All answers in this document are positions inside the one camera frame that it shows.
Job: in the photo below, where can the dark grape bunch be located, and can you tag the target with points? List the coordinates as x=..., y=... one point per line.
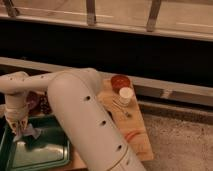
x=44, y=105

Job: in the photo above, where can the green plastic tray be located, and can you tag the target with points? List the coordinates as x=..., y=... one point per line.
x=49, y=150

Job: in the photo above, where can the red bowl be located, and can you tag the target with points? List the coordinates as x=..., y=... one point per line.
x=119, y=81

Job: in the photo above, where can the purple bowl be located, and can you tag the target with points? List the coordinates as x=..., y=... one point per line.
x=32, y=100

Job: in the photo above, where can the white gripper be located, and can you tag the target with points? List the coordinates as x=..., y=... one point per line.
x=15, y=115

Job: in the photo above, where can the metal fork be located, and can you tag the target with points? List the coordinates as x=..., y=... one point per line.
x=126, y=113

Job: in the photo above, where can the white cup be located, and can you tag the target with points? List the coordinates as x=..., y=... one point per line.
x=125, y=95

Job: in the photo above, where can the wooden table board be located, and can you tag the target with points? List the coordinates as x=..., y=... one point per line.
x=136, y=146

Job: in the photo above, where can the orange carrot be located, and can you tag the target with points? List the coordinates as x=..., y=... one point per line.
x=130, y=135

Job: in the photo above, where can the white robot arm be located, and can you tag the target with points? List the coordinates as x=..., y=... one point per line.
x=72, y=95

